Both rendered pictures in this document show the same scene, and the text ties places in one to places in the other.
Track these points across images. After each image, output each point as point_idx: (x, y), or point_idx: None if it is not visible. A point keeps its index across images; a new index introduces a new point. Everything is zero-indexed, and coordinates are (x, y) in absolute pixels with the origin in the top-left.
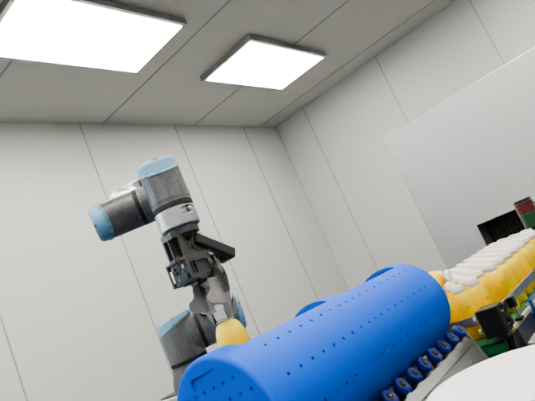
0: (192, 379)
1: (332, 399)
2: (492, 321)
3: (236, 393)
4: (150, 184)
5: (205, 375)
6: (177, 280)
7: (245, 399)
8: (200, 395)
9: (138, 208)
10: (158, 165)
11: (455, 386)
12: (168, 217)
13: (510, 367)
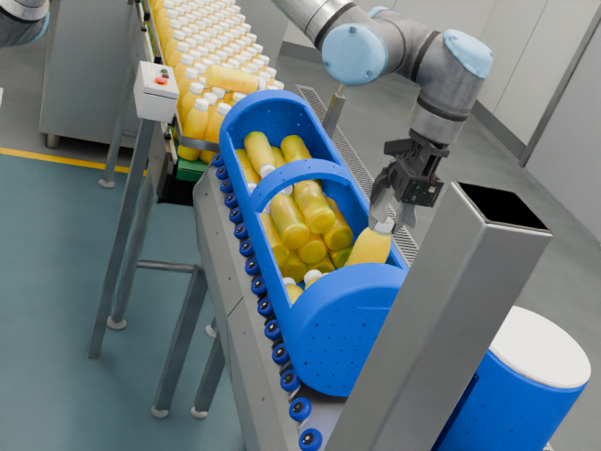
0: (365, 297)
1: None
2: None
3: None
4: (472, 84)
5: (383, 298)
6: (410, 196)
7: None
8: (361, 311)
9: (397, 66)
10: (490, 67)
11: (500, 337)
12: (456, 131)
13: (524, 332)
